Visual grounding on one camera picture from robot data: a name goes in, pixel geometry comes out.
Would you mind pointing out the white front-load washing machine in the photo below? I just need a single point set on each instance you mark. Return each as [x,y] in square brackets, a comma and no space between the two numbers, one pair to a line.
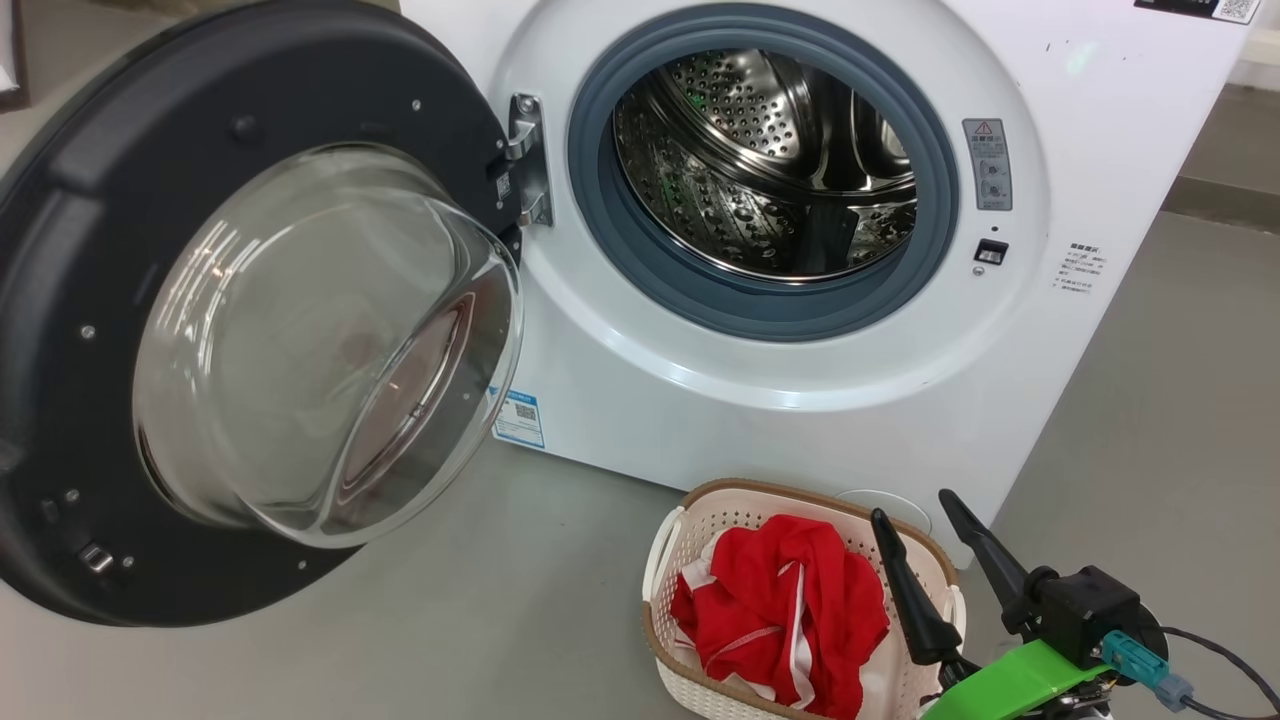
[700,400]

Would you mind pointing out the black washing machine glass door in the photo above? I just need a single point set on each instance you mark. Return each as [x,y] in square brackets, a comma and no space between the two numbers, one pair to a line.
[60,300]

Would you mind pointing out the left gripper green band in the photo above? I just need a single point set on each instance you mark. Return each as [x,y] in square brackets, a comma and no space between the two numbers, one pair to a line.
[1010,685]

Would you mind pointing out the grey rubber door gasket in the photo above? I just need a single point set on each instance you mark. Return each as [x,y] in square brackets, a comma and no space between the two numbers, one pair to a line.
[600,230]

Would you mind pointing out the small QR code sticker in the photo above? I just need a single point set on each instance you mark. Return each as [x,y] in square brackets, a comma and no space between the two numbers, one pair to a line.
[503,186]

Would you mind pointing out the red and white garment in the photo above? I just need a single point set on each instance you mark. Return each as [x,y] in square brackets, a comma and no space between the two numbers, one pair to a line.
[780,600]

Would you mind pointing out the metal door hinge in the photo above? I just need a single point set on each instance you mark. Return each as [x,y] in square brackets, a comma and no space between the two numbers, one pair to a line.
[528,150]

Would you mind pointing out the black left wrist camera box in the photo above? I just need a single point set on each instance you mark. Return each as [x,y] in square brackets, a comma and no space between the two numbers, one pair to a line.
[1090,610]

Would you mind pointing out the grey warning sticker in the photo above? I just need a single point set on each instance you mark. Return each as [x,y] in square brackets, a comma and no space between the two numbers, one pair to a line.
[987,165]

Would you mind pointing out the black QR label strip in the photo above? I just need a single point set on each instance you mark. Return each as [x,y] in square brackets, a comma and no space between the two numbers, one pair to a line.
[1190,8]

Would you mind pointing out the cream perforated basket brown rim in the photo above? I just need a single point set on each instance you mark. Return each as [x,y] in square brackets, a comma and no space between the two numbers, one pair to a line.
[740,510]

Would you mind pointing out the blue energy label sticker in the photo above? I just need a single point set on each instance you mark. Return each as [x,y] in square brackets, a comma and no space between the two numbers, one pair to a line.
[522,420]

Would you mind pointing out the perforated steel drum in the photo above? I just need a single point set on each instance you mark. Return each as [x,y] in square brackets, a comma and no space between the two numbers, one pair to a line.
[720,200]

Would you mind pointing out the printed text sticker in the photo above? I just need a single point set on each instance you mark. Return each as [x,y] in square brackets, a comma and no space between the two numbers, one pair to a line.
[1078,268]

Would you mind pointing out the black door latch socket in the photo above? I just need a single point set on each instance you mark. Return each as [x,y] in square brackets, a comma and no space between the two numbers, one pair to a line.
[991,252]

